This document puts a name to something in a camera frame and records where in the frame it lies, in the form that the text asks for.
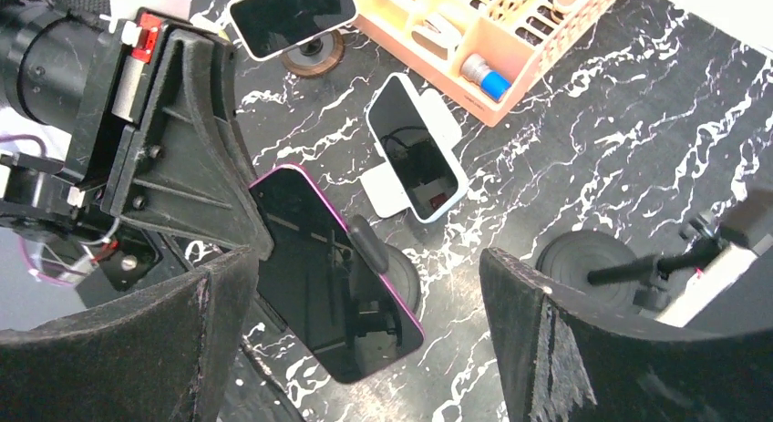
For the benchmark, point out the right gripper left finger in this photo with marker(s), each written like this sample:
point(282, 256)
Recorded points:
point(163, 353)

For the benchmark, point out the black tall phone stand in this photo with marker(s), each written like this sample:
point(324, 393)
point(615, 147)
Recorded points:
point(598, 264)

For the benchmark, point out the grey bottle blue cap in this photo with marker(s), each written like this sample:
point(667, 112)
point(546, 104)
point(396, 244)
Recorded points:
point(476, 70)

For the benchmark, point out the black round-base phone stand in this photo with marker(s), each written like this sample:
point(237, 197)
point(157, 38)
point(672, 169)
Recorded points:
point(392, 268)

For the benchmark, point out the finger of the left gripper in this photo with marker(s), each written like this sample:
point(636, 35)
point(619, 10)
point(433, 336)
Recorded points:
point(184, 170)

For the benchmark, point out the magenta-edged black smartphone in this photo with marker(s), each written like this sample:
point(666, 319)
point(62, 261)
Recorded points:
point(350, 317)

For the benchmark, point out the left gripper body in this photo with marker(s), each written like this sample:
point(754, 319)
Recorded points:
point(60, 70)

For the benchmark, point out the orange plastic file organizer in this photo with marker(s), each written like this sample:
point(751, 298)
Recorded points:
point(520, 39)

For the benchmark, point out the white stapler in organizer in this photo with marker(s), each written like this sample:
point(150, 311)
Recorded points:
point(437, 35)

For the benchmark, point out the blue-edged smartphone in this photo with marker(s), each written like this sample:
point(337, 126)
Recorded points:
point(399, 126)

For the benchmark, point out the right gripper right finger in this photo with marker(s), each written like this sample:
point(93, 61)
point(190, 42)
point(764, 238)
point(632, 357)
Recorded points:
point(564, 356)

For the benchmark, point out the pink-cased tall smartphone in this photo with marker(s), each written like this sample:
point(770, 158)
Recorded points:
point(733, 294)

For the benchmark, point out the pink-cased left smartphone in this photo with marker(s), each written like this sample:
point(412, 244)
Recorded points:
point(267, 28)

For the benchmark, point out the white folding phone stand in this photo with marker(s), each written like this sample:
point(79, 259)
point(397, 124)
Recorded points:
point(393, 187)

